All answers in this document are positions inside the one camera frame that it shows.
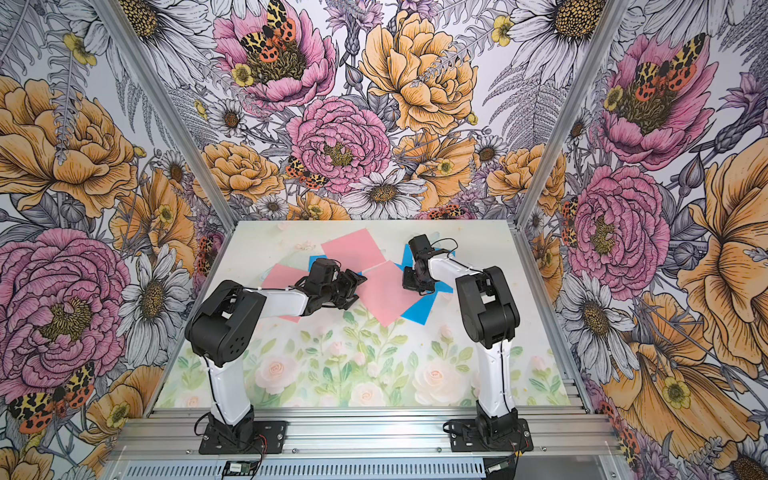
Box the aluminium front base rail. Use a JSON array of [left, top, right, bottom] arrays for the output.
[[110, 406, 620, 461]]

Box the small green circuit board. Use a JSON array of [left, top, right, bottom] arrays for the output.
[[221, 460, 263, 479]]

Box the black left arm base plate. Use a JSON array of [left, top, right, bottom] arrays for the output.
[[198, 420, 288, 455]]

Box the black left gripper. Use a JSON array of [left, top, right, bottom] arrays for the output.
[[321, 268, 366, 310]]

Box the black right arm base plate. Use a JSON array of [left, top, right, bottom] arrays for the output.
[[443, 417, 534, 453]]

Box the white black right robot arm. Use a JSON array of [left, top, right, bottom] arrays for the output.
[[402, 235, 520, 442]]

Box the aluminium frame post right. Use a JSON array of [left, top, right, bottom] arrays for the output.
[[514, 0, 629, 231]]

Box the aluminium frame post left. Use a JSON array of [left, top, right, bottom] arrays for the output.
[[94, 1, 238, 234]]

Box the blue paper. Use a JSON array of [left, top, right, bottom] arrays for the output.
[[401, 243, 457, 293], [401, 293, 437, 325], [307, 255, 327, 272]]

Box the aluminium frame post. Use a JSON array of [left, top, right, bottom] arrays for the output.
[[514, 0, 629, 231], [94, 1, 238, 234]]

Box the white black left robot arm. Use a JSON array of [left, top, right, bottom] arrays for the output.
[[185, 258, 367, 450]]

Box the pink paper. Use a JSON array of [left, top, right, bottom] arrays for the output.
[[260, 264, 308, 323], [321, 229, 386, 273], [358, 261, 422, 326]]

